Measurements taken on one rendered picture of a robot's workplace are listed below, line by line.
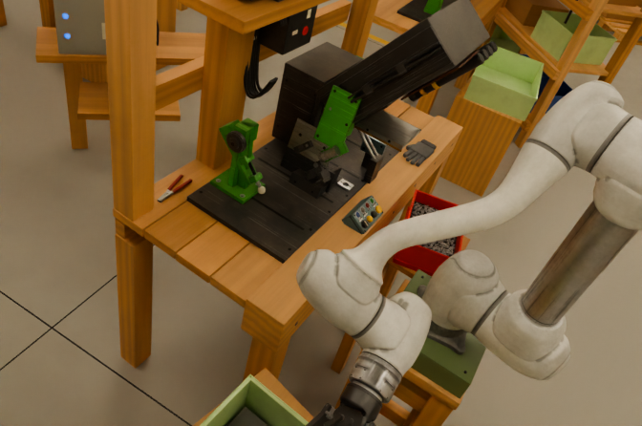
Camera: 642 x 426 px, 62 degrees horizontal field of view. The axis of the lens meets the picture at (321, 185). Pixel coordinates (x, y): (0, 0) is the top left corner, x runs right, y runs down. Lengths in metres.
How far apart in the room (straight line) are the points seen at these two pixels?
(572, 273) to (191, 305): 1.87
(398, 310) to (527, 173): 0.36
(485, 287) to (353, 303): 0.56
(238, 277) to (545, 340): 0.88
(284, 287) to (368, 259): 0.67
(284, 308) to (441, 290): 0.46
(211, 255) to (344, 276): 0.80
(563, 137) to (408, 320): 0.46
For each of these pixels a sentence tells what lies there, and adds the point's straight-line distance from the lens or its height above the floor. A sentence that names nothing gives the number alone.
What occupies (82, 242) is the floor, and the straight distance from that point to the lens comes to 3.00.
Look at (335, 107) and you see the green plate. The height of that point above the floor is 1.21.
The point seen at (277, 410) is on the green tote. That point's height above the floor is 0.93.
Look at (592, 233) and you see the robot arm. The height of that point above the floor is 1.53.
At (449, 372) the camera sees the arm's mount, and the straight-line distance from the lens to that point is 1.62.
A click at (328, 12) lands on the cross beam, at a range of 2.47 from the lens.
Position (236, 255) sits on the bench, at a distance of 1.75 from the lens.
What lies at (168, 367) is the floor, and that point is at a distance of 2.53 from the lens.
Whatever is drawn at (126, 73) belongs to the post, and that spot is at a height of 1.42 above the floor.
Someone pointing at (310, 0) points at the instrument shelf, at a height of 1.53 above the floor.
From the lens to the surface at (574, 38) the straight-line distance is 4.32.
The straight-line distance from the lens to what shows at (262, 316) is 1.62.
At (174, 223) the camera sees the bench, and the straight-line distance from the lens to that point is 1.83.
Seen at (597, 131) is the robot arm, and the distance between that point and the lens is 1.13.
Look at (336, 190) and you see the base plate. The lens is 2.03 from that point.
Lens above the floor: 2.18
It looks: 39 degrees down
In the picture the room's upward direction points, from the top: 15 degrees clockwise
